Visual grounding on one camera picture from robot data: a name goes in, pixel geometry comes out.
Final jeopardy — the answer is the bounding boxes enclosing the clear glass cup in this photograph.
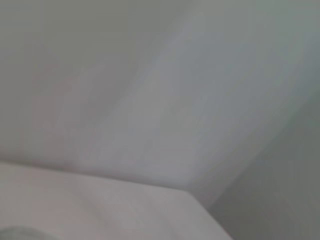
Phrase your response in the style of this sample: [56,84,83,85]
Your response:
[0,224,55,240]

